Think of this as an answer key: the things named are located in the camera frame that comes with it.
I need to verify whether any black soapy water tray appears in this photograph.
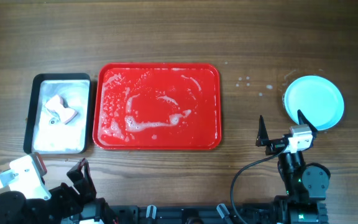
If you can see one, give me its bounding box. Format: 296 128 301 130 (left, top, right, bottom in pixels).
23 73 91 154

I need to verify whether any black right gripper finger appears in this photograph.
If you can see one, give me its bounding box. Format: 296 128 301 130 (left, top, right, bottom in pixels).
297 110 318 134
255 115 270 147

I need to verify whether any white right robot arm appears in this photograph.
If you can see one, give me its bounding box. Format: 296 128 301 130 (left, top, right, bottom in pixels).
62 111 331 224

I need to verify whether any pink green sponge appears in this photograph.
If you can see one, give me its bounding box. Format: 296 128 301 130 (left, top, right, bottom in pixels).
45 95 78 124

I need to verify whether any light blue plate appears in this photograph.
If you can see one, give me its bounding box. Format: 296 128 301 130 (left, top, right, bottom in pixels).
283 75 344 131

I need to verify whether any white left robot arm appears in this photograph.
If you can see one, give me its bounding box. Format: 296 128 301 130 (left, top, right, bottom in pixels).
0 153 269 224

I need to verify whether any red plastic tray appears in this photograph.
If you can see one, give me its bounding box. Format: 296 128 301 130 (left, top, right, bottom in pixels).
93 63 223 151

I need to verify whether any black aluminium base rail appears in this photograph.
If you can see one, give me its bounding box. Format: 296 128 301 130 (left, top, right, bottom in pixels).
111 203 329 224

